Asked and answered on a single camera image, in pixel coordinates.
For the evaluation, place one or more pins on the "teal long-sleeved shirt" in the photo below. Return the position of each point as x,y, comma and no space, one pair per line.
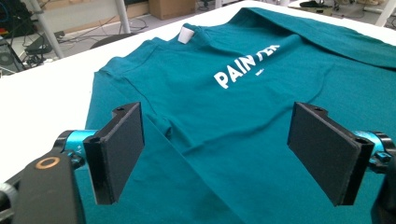
236,130

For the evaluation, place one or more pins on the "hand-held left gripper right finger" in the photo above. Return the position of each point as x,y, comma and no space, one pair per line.
323,155

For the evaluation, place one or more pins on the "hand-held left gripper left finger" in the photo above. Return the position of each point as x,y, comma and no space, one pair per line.
116,155

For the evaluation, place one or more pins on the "black round stool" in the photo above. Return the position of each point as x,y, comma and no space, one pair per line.
109,39

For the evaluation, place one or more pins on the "large cardboard box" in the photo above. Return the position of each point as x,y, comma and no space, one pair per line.
171,7

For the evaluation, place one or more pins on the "white foam mat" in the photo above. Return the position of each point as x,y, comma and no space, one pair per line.
46,102

